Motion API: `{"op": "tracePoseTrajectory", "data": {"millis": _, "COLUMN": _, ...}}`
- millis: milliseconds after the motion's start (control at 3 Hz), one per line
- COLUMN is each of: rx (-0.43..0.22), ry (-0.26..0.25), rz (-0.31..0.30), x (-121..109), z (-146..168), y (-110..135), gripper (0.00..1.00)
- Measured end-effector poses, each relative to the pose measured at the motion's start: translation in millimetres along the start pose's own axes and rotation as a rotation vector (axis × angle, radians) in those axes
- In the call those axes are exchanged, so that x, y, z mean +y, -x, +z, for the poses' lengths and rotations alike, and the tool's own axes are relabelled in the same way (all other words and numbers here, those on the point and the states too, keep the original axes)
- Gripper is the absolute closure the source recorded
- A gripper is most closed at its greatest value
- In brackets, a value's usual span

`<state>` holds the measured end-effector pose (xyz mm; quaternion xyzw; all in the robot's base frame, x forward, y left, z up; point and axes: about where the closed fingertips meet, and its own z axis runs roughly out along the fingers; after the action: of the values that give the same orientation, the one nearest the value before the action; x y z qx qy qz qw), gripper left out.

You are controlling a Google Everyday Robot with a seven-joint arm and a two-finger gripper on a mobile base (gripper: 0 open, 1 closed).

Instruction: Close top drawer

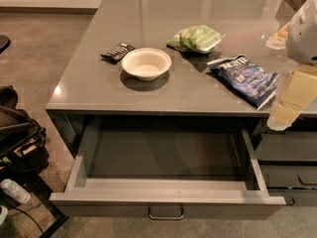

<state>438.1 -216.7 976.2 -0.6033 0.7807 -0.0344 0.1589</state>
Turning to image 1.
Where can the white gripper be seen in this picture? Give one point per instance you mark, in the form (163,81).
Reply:
(303,34)

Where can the grey top drawer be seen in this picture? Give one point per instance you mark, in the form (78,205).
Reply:
(207,166)

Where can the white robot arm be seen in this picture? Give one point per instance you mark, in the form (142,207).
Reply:
(301,41)

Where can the grey right drawer cabinet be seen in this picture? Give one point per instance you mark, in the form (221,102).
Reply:
(288,160)

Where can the blue chip bag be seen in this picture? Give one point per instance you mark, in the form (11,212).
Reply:
(247,78)

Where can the green snack bag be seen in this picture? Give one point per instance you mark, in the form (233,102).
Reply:
(196,39)

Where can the white paper bowl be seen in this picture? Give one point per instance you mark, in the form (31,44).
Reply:
(146,63)

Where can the white plastic bottle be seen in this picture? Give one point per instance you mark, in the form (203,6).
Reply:
(15,191)

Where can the metal drawer handle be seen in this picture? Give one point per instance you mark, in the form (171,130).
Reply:
(165,213)

